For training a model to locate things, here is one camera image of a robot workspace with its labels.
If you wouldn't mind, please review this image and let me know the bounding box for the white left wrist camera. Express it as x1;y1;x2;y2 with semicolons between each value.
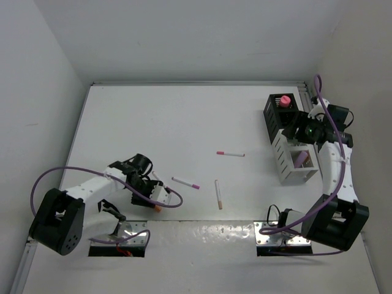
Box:
150;180;171;205

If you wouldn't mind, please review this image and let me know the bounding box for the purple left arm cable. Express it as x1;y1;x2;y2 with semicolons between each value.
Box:
31;166;184;246

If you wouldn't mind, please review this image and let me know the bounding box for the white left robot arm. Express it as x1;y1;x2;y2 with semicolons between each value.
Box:
29;154;163;257

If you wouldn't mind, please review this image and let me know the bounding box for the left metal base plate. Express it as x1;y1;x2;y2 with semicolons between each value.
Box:
90;221;151;247

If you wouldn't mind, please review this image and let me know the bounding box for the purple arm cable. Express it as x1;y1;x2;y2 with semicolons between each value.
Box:
260;73;347;256
31;166;184;246

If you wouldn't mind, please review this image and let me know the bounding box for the white marker peach cap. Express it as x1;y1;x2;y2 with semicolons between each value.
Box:
214;179;223;210

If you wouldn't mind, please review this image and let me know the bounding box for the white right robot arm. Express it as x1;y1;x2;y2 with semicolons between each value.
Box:
278;102;369;251

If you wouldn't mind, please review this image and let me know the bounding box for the white front cover board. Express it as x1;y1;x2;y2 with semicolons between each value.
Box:
24;221;378;293

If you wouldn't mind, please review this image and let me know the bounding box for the white marker pink-red cap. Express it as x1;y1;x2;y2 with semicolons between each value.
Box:
216;151;245;157

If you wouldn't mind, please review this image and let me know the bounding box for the metal base plate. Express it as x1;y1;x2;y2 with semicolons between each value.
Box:
90;221;151;247
254;221;311;247

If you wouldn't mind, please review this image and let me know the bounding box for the purple highlighter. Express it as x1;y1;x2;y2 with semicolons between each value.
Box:
293;151;308;168

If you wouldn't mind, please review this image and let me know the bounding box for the white marker pink cap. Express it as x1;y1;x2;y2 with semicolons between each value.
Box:
151;171;170;193

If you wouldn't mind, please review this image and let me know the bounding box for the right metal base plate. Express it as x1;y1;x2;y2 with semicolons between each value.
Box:
254;221;311;247

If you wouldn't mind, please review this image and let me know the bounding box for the black and white organizer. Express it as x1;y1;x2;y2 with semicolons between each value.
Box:
263;94;319;186

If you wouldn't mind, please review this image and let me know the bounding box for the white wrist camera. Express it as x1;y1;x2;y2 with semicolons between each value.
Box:
150;180;171;205
307;96;325;120

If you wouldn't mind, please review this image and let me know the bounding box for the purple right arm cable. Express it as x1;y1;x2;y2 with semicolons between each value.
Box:
260;73;347;256

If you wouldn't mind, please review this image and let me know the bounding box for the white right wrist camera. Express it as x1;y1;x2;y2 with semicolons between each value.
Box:
307;96;325;120

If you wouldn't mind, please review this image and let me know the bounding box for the white marker magenta cap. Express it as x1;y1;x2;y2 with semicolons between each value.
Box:
171;177;200;190

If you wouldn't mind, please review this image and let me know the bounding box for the pink-capped clear marker jar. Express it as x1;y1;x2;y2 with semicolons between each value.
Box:
279;95;292;108

